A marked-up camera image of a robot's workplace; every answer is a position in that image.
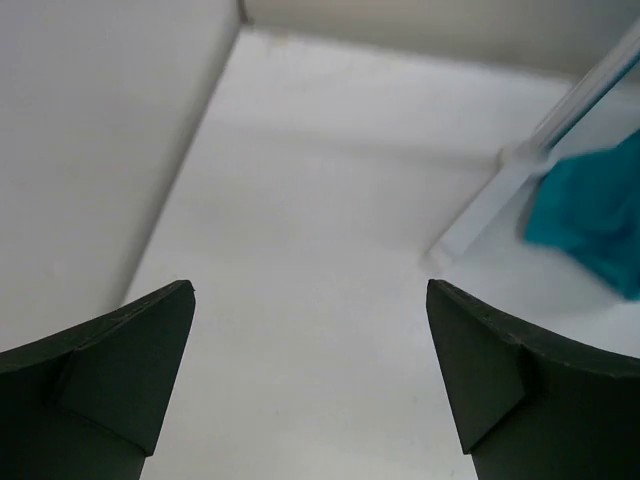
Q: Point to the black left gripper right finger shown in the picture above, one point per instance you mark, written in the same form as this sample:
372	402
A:
528	403

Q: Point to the silver rack left pole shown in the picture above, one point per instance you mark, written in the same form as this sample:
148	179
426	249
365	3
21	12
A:
574	106

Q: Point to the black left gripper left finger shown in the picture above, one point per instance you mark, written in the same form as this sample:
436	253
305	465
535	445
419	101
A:
89	402

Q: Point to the white rack base foot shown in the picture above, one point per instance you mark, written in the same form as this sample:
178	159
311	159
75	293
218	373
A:
517	165

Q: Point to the teal t shirt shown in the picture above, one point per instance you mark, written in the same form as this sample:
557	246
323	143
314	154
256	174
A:
587	207

